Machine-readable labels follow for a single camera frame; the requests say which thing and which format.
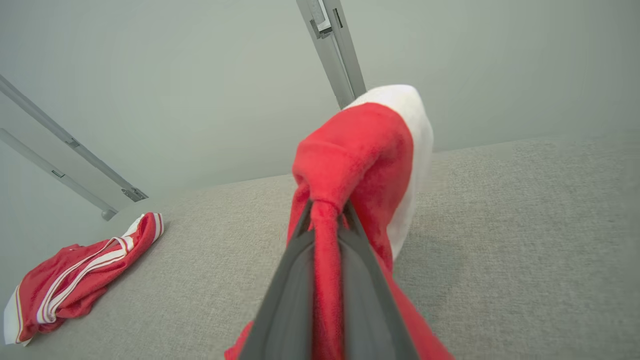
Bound grey fabric sofa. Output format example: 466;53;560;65
0;131;640;360

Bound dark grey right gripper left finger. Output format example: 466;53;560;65
239;199;316;360

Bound red shorts with white hem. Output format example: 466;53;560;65
224;84;456;360

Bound red jersey with white stripes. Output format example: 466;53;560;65
4;212;165;347

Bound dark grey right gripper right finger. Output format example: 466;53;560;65
340;200;420;360

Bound grey partition post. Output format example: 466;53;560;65
325;0;367;98
296;0;357;110

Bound thin grey wall rail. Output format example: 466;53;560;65
0;74;149;203
0;129;117;221

